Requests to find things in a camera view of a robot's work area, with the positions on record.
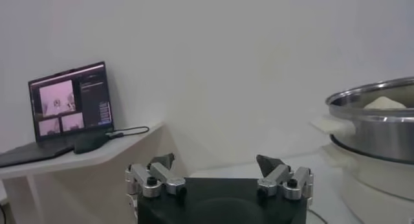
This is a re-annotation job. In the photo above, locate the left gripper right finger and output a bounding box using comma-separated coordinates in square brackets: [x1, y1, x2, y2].
[256, 153, 314, 201]

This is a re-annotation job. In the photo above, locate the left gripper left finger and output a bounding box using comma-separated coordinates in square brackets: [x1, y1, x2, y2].
[125, 153, 188, 199]

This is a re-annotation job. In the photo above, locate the white steamed baozi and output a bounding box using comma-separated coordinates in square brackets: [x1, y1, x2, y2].
[364, 96, 408, 109]

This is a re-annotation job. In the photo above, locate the stainless steel steamer basket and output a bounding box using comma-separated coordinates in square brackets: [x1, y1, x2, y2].
[312, 76, 414, 164]

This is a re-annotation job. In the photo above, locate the white side table with mouse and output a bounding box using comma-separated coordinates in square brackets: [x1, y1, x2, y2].
[0, 121, 188, 224]

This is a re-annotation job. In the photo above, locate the black computer mouse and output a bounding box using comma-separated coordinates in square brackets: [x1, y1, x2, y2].
[73, 133, 111, 155]

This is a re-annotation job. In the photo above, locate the cream electric cooker base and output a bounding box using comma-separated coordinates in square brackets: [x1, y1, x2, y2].
[321, 144, 414, 224]

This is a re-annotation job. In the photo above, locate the black laptop with mouse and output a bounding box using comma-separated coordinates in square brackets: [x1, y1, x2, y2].
[0, 61, 114, 168]

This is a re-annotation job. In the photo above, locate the black usb hub with cable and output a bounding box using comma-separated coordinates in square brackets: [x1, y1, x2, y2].
[106, 126, 150, 139]

